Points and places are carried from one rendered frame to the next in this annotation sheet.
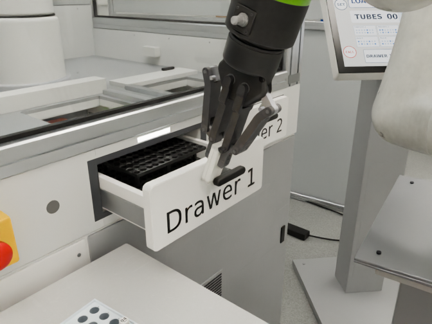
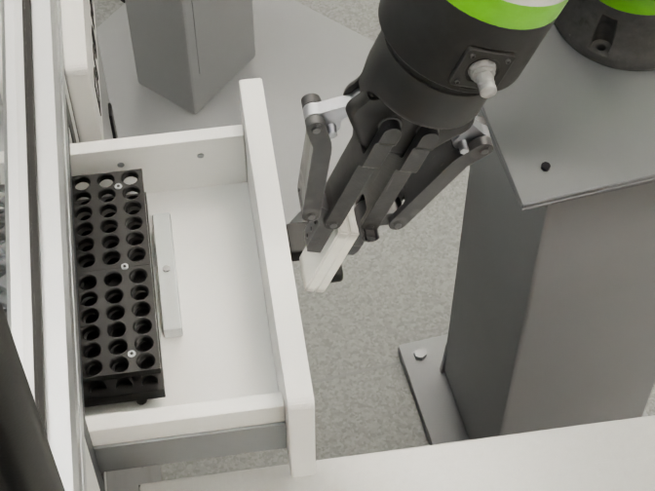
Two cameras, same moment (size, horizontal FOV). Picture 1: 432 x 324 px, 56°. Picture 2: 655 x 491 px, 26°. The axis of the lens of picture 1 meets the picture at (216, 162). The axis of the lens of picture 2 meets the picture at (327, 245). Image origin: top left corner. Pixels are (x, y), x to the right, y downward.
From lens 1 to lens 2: 0.72 m
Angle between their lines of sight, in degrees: 48
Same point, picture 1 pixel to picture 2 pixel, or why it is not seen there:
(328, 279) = (134, 105)
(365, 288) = (227, 76)
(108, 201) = (126, 457)
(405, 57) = not seen: outside the picture
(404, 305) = not seen: hidden behind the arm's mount
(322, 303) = not seen: hidden behind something
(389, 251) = (555, 150)
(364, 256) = (533, 192)
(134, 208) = (225, 436)
